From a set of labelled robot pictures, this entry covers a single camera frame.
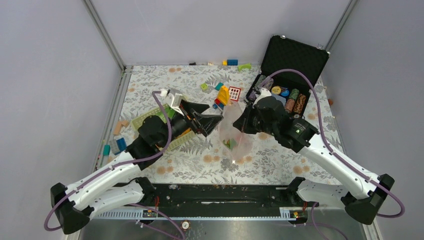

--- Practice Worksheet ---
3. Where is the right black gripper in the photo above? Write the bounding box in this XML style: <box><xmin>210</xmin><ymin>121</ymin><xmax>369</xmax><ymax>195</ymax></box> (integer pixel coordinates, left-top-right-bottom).
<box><xmin>233</xmin><ymin>102</ymin><xmax>278</xmax><ymax>136</ymax></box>

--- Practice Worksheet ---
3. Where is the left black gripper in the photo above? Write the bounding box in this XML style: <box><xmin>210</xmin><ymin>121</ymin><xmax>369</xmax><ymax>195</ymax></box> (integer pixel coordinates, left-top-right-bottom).
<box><xmin>158</xmin><ymin>99</ymin><xmax>224</xmax><ymax>149</ymax></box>

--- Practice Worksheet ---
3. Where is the clear pink dotted zip bag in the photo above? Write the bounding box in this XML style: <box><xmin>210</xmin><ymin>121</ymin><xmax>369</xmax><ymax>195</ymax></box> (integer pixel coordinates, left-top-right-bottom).
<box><xmin>218</xmin><ymin>100</ymin><xmax>253</xmax><ymax>164</ymax></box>

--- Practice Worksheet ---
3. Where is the orange toy carrot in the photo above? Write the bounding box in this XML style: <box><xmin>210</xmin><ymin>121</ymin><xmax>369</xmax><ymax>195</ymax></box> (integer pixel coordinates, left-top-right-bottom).
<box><xmin>221</xmin><ymin>133</ymin><xmax>245</xmax><ymax>150</ymax></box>

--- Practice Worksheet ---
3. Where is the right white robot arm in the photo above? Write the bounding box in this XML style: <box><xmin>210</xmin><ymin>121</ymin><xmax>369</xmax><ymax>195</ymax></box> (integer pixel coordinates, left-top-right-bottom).
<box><xmin>233</xmin><ymin>88</ymin><xmax>395</xmax><ymax>225</ymax></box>

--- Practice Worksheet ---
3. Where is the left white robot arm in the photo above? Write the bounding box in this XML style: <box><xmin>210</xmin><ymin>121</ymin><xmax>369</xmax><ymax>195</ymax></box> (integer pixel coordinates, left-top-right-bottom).
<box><xmin>50</xmin><ymin>100</ymin><xmax>223</xmax><ymax>235</ymax></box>

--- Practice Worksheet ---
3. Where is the yellow toy block sailboat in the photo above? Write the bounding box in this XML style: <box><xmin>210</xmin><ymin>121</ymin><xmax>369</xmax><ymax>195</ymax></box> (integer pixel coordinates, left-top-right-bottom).
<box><xmin>213</xmin><ymin>85</ymin><xmax>230</xmax><ymax>110</ymax></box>

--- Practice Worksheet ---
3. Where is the small green toy block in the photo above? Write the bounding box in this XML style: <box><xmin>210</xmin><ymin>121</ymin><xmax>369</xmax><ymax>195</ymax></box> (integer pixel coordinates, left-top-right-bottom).
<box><xmin>200</xmin><ymin>83</ymin><xmax>209</xmax><ymax>91</ymax></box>

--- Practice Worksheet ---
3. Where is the red white window block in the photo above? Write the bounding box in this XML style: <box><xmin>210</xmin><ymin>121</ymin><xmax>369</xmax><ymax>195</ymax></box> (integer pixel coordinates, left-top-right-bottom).
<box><xmin>228</xmin><ymin>86</ymin><xmax>242</xmax><ymax>102</ymax></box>

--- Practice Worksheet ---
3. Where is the teal toy block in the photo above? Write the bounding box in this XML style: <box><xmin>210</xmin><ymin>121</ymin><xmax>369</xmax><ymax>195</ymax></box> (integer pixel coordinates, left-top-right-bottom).
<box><xmin>214</xmin><ymin>82</ymin><xmax>224</xmax><ymax>91</ymax></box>

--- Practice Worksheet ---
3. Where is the floral table mat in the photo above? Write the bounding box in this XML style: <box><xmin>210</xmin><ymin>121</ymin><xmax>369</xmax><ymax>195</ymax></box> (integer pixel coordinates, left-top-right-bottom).
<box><xmin>119</xmin><ymin>65</ymin><xmax>338</xmax><ymax>185</ymax></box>

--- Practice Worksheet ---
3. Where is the pale green plastic basket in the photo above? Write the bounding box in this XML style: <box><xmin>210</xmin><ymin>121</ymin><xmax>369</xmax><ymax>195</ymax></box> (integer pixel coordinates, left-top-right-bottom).
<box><xmin>131</xmin><ymin>104</ymin><xmax>195</xmax><ymax>152</ymax></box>

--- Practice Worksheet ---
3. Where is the green arch block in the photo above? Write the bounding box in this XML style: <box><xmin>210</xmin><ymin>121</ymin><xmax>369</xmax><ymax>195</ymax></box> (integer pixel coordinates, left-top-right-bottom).
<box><xmin>237</xmin><ymin>63</ymin><xmax>252</xmax><ymax>72</ymax></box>

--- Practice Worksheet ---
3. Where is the blue yellow brick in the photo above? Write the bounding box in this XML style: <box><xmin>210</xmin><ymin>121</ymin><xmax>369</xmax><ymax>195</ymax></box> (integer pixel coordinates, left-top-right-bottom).
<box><xmin>222</xmin><ymin>59</ymin><xmax>239</xmax><ymax>66</ymax></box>

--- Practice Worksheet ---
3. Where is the tan wooden block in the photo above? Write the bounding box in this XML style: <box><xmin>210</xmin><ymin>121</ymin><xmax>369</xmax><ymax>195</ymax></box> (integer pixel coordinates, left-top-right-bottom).
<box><xmin>112</xmin><ymin>120</ymin><xmax>130</xmax><ymax>136</ymax></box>

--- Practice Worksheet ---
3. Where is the black poker chip case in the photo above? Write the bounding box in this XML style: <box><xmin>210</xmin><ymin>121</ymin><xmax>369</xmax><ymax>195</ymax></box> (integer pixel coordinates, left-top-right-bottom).
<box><xmin>244</xmin><ymin>35</ymin><xmax>330</xmax><ymax>118</ymax></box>

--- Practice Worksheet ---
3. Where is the blue grey block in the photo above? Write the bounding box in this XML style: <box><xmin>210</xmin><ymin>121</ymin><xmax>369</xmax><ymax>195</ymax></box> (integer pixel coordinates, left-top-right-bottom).
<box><xmin>108</xmin><ymin>137</ymin><xmax>127</xmax><ymax>155</ymax></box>

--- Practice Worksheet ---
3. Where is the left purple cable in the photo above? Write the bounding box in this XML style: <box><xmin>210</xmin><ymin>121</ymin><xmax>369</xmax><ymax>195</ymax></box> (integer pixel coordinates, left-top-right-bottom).
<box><xmin>43</xmin><ymin>91</ymin><xmax>173</xmax><ymax>233</ymax></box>

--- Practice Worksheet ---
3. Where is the purple cable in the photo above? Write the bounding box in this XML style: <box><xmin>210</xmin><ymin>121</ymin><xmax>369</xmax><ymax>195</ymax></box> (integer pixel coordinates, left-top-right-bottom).
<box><xmin>43</xmin><ymin>91</ymin><xmax>173</xmax><ymax>233</ymax></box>
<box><xmin>253</xmin><ymin>68</ymin><xmax>406</xmax><ymax>240</ymax></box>

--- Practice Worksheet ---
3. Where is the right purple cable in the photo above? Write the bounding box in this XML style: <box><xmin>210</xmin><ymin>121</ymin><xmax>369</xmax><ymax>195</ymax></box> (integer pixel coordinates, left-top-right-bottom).
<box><xmin>253</xmin><ymin>68</ymin><xmax>406</xmax><ymax>240</ymax></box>

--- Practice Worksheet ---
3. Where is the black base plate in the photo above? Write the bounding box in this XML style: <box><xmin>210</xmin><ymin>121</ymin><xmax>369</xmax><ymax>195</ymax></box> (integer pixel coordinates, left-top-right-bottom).
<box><xmin>91</xmin><ymin>177</ymin><xmax>319</xmax><ymax>220</ymax></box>

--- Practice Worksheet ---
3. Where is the teal block at rail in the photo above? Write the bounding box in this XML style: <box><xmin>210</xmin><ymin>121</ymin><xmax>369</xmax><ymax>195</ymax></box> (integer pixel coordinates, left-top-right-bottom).
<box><xmin>102</xmin><ymin>144</ymin><xmax>111</xmax><ymax>156</ymax></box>

